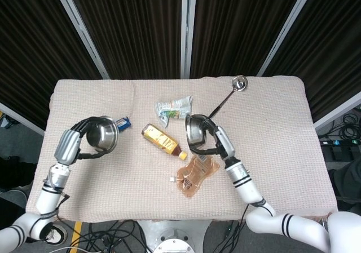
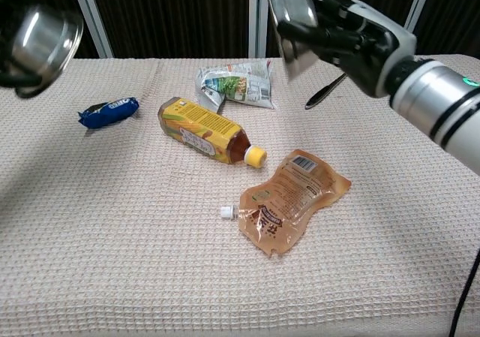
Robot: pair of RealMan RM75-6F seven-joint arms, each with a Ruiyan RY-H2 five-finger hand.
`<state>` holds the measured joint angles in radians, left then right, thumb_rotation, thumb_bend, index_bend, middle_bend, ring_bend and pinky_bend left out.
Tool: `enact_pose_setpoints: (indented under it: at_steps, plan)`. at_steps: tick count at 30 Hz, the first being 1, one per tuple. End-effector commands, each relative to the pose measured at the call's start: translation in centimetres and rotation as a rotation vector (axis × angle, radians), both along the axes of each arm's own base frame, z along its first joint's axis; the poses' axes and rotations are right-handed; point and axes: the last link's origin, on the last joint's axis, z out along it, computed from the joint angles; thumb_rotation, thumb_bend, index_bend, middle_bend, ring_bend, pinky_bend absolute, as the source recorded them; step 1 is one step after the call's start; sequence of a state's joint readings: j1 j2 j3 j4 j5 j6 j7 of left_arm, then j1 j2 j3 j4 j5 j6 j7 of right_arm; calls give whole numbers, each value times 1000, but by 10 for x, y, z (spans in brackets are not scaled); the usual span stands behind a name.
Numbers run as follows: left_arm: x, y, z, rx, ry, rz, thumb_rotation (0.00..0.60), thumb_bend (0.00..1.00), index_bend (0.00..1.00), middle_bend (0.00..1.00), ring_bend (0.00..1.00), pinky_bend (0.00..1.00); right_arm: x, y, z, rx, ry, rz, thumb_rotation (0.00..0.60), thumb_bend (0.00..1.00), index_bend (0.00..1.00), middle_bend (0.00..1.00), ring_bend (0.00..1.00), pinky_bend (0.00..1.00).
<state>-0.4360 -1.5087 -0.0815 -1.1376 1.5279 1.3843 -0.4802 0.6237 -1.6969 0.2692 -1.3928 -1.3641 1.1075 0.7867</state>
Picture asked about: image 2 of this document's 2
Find crumpled white green snack bag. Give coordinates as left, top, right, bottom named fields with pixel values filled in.
left=193, top=59, right=278, bottom=113

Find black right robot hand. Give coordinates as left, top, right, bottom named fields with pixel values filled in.
left=276, top=0, right=418, bottom=98

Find black cable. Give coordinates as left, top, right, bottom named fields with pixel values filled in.
left=448, top=248, right=480, bottom=337

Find metal bowl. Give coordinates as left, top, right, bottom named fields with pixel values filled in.
left=9, top=5, right=85, bottom=98
left=263, top=0, right=320, bottom=83

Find blue Oreo cookie pack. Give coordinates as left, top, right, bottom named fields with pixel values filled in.
left=77, top=96, right=140, bottom=130

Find metal ladle with black handle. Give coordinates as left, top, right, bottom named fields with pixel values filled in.
left=304, top=71, right=349, bottom=110

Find orange spout pouch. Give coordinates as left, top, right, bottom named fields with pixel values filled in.
left=219, top=149, right=353, bottom=258

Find grey metal frame post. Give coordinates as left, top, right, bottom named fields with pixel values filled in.
left=248, top=0, right=269, bottom=59
left=403, top=0, right=437, bottom=30
left=68, top=0, right=114, bottom=59

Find yellow label tea bottle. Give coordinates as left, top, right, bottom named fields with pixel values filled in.
left=157, top=96, right=268, bottom=169

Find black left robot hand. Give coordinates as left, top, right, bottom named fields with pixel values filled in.
left=0, top=36, right=44, bottom=89

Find beige waffle tablecloth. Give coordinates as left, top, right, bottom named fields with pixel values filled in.
left=0, top=54, right=480, bottom=337

